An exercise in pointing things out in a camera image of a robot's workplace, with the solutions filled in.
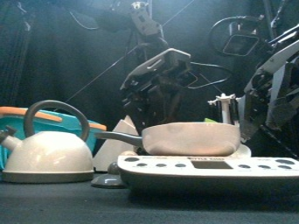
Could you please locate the white toy stove dark base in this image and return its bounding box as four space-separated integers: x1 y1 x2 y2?
116 154 299 200

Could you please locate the white toy knife block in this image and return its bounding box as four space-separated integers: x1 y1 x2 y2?
92 115 140 172

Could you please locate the right grey wrist camera mount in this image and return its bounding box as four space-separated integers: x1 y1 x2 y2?
244 39 299 92

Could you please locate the white round toy plate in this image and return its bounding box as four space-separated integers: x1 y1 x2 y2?
228 143 252 160

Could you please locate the black hanging toy utensil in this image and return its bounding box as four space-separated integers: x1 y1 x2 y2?
228 99 240 126

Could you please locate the white toy pan grey handle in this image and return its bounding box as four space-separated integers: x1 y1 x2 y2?
93 122 242 158

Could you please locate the white utensil stand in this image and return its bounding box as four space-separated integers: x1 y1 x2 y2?
207 93 239 126

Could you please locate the grey pot lid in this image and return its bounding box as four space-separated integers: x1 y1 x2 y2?
89 161 128 189

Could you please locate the right camera black cable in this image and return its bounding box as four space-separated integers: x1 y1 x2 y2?
208 16 267 57

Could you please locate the black frame pole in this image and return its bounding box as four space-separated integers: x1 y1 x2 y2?
262 0 276 33

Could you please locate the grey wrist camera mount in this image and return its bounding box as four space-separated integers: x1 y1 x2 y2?
120 47 192 90
244 39 299 92

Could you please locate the white toy kettle grey handle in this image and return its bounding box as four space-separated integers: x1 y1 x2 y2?
0 100 96 184

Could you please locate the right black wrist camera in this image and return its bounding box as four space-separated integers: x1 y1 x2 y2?
222 21 262 57

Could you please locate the left grey wrist camera mount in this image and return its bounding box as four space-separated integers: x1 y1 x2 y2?
120 47 192 90

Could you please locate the teal bin orange rim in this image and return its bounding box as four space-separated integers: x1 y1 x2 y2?
0 106 108 172

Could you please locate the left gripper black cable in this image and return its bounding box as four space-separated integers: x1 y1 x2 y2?
188 61 234 90

